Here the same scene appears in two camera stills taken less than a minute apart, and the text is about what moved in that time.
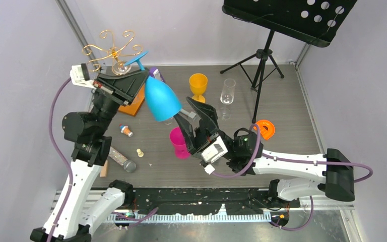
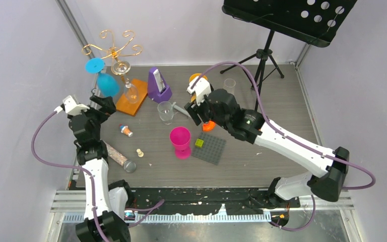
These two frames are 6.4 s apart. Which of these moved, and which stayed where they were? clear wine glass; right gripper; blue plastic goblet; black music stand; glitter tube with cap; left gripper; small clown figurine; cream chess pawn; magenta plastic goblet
Moved: blue plastic goblet; left gripper; right gripper
Stayed: magenta plastic goblet; cream chess pawn; glitter tube with cap; small clown figurine; black music stand; clear wine glass
